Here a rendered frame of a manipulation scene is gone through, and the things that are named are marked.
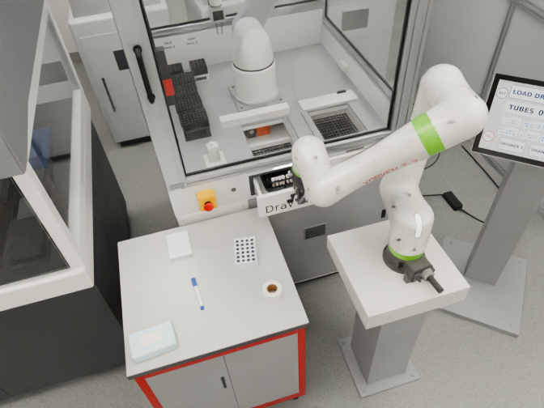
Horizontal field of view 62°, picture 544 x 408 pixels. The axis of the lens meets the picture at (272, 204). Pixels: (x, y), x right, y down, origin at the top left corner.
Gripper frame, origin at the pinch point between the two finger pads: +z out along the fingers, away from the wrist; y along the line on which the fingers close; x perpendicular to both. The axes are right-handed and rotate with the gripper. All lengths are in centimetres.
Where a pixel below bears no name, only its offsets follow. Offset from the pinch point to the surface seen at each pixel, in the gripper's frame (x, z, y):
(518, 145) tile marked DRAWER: 87, -11, 5
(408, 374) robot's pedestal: 40, 71, 71
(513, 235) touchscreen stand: 103, 40, 28
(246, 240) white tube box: -22.1, 12.3, 6.2
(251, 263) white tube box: -23.1, 7.9, 17.0
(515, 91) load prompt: 90, -20, -13
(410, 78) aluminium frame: 51, -22, -28
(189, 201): -39.8, 11.3, -15.9
